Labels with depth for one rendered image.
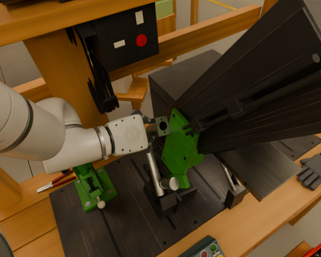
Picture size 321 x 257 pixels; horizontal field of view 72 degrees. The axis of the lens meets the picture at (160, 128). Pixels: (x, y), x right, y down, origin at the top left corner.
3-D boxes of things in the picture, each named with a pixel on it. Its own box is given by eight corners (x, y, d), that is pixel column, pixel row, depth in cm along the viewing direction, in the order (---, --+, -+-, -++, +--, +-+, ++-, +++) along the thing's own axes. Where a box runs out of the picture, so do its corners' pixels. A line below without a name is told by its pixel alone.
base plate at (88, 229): (321, 143, 98) (323, 140, 96) (81, 309, 65) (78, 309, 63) (249, 94, 123) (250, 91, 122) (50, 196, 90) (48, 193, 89)
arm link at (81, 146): (88, 131, 62) (99, 162, 60) (36, 144, 56) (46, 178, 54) (92, 119, 55) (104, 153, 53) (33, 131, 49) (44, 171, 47)
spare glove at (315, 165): (315, 148, 94) (318, 145, 92) (341, 165, 87) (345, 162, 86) (285, 173, 87) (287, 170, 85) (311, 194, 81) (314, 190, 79)
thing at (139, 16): (160, 54, 68) (156, 0, 57) (108, 74, 63) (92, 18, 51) (141, 39, 75) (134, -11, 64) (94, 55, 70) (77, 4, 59)
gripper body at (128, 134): (113, 160, 56) (152, 148, 61) (103, 120, 55) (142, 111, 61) (105, 159, 62) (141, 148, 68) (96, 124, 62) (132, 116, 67)
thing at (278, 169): (298, 174, 65) (302, 168, 63) (258, 203, 60) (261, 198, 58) (211, 102, 88) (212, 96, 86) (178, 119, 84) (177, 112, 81)
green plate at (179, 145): (200, 175, 73) (220, 126, 60) (180, 184, 69) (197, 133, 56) (180, 151, 80) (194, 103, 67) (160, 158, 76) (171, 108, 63)
